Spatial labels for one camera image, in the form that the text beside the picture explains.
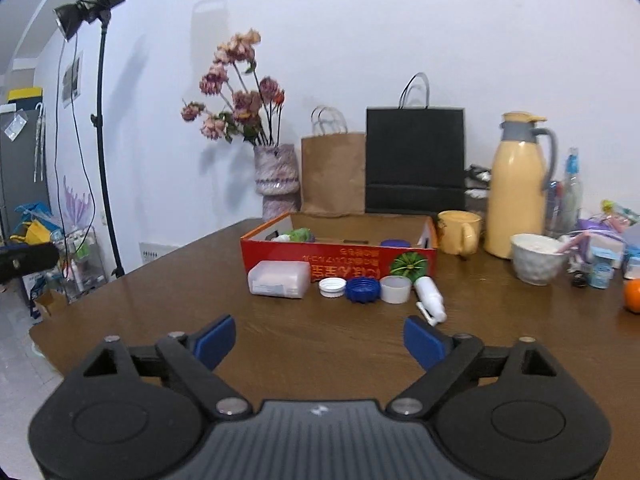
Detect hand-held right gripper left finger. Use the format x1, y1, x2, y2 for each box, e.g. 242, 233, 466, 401
67, 315, 253, 421

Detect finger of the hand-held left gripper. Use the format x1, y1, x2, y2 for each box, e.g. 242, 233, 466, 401
0, 242, 61, 282

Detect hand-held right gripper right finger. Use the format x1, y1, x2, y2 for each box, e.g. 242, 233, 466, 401
387, 316, 571, 421

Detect red cardboard box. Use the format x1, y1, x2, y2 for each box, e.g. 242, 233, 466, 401
240, 211, 438, 283

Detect blue and yellow bags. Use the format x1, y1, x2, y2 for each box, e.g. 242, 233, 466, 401
10, 202, 57, 247

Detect white plastic bottle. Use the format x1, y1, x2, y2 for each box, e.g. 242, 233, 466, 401
414, 276, 447, 324

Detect small cardboard box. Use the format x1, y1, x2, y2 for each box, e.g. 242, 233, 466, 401
32, 290, 68, 319

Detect translucent plastic cup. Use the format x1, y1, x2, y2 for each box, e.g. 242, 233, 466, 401
380, 276, 413, 305

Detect blue ridged cap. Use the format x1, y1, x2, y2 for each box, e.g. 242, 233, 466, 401
346, 278, 382, 305

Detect white plastic box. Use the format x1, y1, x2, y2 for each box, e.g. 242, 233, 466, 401
247, 260, 311, 299

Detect grey cabinet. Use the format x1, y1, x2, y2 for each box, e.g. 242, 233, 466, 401
0, 102, 51, 247

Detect yellow mug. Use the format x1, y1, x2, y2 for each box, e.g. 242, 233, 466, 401
437, 210, 483, 256

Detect white dimpled bowl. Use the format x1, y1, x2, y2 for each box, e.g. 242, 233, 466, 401
510, 233, 571, 287

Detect yellow thermos jug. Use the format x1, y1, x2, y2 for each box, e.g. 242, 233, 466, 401
484, 112, 558, 259

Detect speckled ceramic vase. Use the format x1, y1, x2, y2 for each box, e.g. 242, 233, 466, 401
253, 144, 302, 221

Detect black paper bag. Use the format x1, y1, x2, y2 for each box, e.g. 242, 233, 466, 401
366, 72, 467, 215

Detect small blue white cup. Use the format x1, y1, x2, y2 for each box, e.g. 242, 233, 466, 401
589, 260, 615, 289

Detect brown paper bag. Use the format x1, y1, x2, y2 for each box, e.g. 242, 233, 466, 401
301, 106, 367, 217

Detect purple bag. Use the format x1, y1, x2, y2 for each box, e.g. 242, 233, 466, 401
575, 216, 626, 256

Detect blue tissue packet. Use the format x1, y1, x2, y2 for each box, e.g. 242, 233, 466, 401
590, 235, 627, 262

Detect glass bottle with blue cap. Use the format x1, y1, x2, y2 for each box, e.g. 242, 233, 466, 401
557, 147, 583, 233

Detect orange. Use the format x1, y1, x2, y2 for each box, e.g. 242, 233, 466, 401
623, 278, 640, 315

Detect dried pink roses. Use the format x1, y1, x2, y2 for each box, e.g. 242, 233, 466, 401
181, 29, 286, 148

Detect purple wall sticker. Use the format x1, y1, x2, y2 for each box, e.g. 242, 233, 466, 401
62, 176, 96, 231

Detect black power cable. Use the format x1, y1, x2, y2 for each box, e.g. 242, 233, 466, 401
52, 42, 101, 221

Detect wall poster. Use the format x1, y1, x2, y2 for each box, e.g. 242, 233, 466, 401
61, 51, 83, 107

